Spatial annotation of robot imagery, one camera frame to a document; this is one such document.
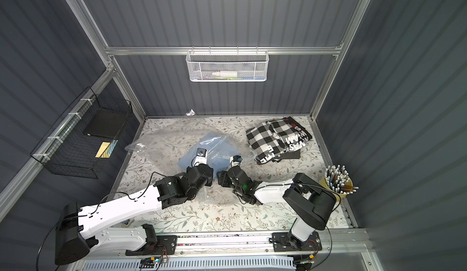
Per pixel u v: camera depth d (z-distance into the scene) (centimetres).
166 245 74
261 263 77
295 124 115
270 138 94
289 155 93
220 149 77
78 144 72
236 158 79
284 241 74
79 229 40
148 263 72
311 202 46
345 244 74
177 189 54
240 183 68
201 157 64
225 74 87
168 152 103
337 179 72
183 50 152
